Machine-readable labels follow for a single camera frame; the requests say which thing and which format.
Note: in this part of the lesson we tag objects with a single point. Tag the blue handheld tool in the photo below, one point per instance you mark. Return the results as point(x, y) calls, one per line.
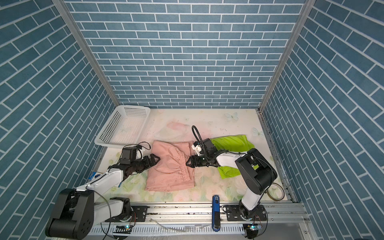
point(216, 220)

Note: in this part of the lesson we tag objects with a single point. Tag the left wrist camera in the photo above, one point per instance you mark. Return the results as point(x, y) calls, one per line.
point(130, 155)

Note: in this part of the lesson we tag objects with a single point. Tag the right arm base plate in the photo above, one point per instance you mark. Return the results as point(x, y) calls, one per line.
point(236, 213)

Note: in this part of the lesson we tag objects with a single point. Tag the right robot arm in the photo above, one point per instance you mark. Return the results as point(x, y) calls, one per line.
point(257, 173)

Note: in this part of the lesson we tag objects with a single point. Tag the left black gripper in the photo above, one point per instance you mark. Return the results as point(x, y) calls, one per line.
point(148, 164)

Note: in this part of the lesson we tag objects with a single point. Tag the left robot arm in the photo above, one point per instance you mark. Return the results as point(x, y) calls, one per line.
point(78, 210)

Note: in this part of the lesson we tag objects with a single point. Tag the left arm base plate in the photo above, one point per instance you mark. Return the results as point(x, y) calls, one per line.
point(135, 214)

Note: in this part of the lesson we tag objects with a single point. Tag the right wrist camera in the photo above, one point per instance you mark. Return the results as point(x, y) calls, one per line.
point(197, 148)

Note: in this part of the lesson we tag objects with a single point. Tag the neon green shorts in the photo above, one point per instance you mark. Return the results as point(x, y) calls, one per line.
point(238, 143)

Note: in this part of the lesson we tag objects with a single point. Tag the white slotted cable duct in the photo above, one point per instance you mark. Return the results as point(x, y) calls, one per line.
point(154, 230)

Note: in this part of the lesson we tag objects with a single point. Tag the aluminium front rail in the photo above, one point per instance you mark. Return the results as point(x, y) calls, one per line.
point(201, 212)

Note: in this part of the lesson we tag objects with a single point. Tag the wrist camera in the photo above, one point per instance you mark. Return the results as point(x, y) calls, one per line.
point(197, 148)
point(130, 155)

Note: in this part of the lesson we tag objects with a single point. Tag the brown tape roll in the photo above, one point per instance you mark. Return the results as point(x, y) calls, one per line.
point(276, 192)

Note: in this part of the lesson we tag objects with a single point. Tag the pink shorts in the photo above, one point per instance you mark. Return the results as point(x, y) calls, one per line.
point(171, 173)

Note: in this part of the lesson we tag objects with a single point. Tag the white plastic basket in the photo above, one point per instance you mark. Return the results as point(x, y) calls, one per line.
point(123, 127)

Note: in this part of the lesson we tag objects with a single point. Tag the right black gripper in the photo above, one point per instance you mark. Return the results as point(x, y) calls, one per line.
point(194, 160)

